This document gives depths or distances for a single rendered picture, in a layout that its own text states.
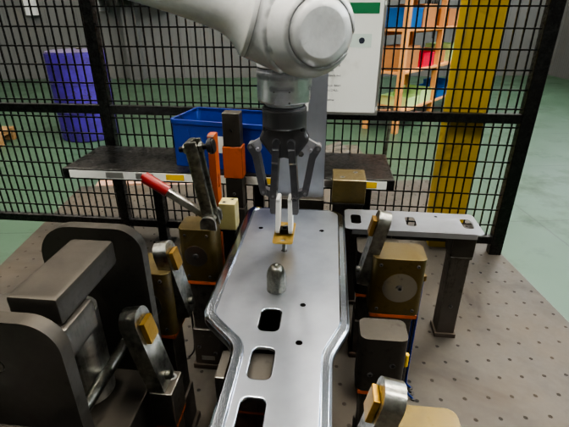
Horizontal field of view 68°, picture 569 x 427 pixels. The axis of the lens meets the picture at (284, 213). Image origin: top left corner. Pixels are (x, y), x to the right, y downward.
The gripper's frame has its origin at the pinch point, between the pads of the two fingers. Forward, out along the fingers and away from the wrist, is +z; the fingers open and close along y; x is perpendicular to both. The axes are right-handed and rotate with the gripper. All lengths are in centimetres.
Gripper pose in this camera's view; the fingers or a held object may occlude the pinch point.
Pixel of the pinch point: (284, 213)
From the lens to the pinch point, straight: 78.8
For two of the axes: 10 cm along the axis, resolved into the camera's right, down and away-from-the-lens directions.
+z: 0.0, 9.0, 4.3
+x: 1.0, -4.3, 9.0
